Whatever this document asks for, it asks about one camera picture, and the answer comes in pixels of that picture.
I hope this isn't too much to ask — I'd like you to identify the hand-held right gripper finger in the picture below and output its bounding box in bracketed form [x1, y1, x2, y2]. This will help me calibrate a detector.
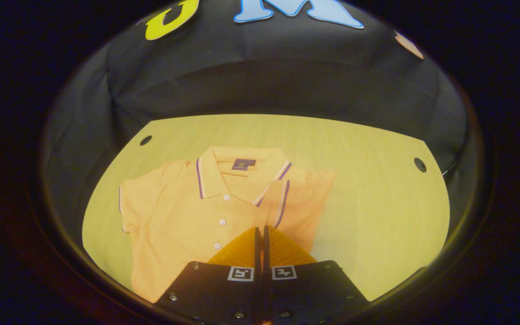
[153, 226, 263, 325]
[263, 225, 372, 325]

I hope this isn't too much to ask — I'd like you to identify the orange polo T-shirt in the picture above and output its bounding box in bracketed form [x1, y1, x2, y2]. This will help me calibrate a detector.
[119, 145, 336, 304]

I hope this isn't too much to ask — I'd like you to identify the black backdrop cloth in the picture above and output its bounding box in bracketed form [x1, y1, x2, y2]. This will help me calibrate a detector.
[41, 0, 475, 289]

